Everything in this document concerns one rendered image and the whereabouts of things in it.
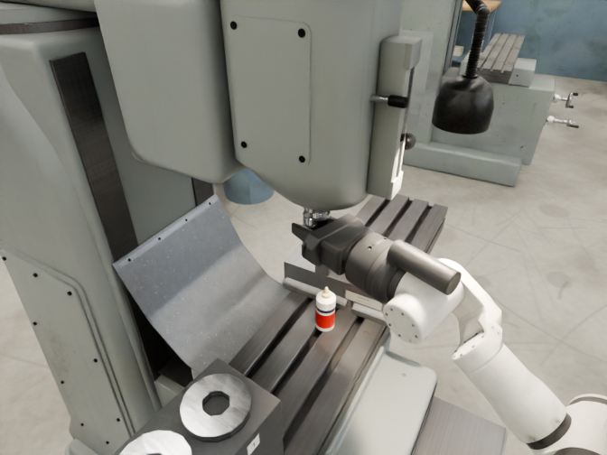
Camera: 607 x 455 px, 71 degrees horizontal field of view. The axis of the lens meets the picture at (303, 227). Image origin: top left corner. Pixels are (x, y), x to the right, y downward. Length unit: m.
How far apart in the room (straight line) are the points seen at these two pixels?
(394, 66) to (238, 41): 0.19
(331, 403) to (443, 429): 0.33
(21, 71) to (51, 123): 0.08
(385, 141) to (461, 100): 0.10
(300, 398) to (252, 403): 0.24
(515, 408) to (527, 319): 1.94
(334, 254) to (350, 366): 0.30
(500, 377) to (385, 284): 0.18
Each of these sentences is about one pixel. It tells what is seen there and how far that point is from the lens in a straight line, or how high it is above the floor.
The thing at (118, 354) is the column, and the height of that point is 0.86.
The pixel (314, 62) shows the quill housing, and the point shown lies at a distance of 0.51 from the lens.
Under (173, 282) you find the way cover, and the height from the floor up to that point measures 1.02.
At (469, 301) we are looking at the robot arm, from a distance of 0.64.
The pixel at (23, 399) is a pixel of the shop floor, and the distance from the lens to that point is 2.32.
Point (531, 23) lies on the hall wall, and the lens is 7.11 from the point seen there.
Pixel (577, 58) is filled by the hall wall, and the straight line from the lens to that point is 7.16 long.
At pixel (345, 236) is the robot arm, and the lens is 0.67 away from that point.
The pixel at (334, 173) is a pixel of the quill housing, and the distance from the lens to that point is 0.56.
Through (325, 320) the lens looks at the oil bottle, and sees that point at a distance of 0.90.
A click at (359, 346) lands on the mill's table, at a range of 0.91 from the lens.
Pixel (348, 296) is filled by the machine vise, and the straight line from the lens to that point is 0.96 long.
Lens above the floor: 1.66
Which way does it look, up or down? 35 degrees down
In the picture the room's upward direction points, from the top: straight up
